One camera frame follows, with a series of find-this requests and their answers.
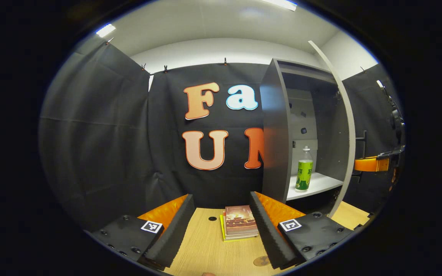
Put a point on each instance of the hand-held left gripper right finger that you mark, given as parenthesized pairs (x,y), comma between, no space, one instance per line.
(267,230)

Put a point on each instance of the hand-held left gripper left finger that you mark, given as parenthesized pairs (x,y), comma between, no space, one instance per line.
(175,234)

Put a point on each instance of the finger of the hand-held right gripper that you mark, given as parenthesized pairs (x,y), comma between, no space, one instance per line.
(372,164)

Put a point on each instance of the round brown coaster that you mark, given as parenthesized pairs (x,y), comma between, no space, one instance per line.
(261,261)

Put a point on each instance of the beige cabinet door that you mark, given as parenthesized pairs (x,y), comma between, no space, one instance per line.
(351,130)

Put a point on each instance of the green label bottle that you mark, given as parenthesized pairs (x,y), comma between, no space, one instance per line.
(304,176)

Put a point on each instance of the white cabinet shelf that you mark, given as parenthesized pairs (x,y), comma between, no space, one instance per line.
(320,183)

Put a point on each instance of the dark grey cabinet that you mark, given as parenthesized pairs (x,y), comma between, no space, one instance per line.
(276,134)

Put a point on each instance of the brown cover book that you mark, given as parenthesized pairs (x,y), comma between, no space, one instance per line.
(240,220)

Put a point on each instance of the black backdrop cloth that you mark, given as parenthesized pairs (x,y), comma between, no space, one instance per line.
(109,134)

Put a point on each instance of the ceiling light panel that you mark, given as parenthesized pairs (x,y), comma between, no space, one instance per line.
(284,4)
(106,30)

